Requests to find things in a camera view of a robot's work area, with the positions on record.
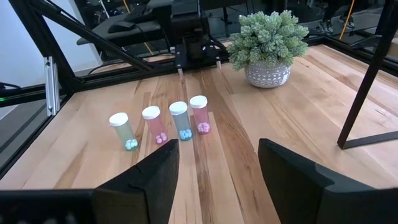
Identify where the yellow cable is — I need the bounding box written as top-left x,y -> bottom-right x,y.
122,0 -> 154,56
338,0 -> 355,41

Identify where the green succulent in white pot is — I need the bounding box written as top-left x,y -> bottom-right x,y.
226,9 -> 310,89

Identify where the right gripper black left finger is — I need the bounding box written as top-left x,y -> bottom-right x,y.
92,138 -> 181,224

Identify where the green pill bottle white cap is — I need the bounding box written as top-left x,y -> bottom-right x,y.
108,111 -> 140,152

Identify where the blue pill bottle white cap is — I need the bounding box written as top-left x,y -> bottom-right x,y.
169,101 -> 193,142

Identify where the silver aluminium bracket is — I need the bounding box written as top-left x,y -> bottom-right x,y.
43,55 -> 62,118

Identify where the pink pill bottle white cap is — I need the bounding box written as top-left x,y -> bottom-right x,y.
141,105 -> 169,146
189,95 -> 211,135

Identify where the person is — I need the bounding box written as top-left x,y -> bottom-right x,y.
317,0 -> 357,35

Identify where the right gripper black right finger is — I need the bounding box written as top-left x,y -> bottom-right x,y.
257,138 -> 334,224

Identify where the black computer mouse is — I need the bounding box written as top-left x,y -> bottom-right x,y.
108,21 -> 137,34

